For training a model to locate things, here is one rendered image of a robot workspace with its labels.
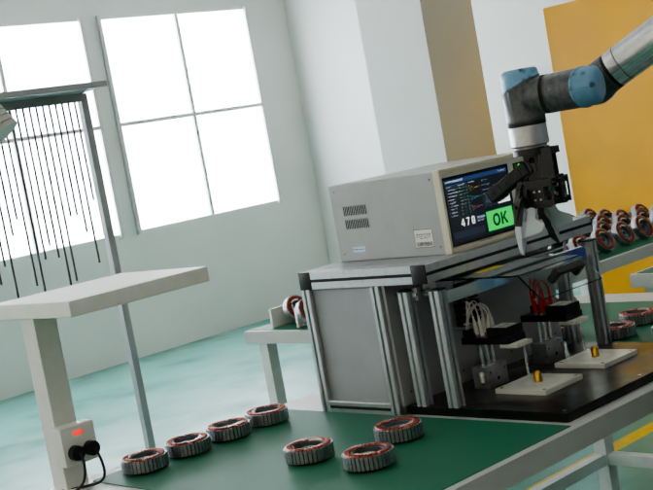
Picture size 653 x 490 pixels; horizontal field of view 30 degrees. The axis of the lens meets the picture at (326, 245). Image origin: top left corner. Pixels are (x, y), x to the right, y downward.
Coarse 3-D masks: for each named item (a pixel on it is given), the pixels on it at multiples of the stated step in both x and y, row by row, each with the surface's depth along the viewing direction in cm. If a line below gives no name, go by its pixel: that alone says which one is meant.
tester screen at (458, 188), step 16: (464, 176) 297; (480, 176) 301; (496, 176) 305; (448, 192) 293; (464, 192) 297; (480, 192) 301; (448, 208) 292; (464, 208) 296; (480, 208) 300; (496, 208) 305; (512, 208) 309; (480, 224) 300; (464, 240) 296
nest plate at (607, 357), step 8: (584, 352) 315; (600, 352) 311; (608, 352) 309; (616, 352) 308; (624, 352) 306; (632, 352) 305; (568, 360) 309; (576, 360) 307; (584, 360) 305; (592, 360) 304; (600, 360) 302; (608, 360) 300; (616, 360) 301
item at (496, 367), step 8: (496, 360) 303; (504, 360) 302; (472, 368) 301; (480, 368) 299; (488, 368) 297; (496, 368) 299; (504, 368) 302; (488, 376) 297; (496, 376) 299; (504, 376) 302; (480, 384) 300; (488, 384) 298; (496, 384) 299
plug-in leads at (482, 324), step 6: (474, 300) 301; (468, 306) 300; (474, 306) 297; (480, 306) 302; (486, 306) 300; (468, 312) 301; (486, 312) 299; (468, 318) 301; (492, 318) 300; (468, 324) 301; (474, 324) 300; (480, 324) 297; (486, 324) 299; (492, 324) 300; (468, 330) 301; (474, 330) 300; (480, 330) 297; (468, 336) 301; (480, 336) 298
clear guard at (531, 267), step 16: (560, 256) 292; (576, 256) 288; (464, 272) 294; (496, 272) 283; (512, 272) 278; (528, 272) 275; (544, 272) 277; (592, 272) 285; (544, 288) 272; (560, 288) 275
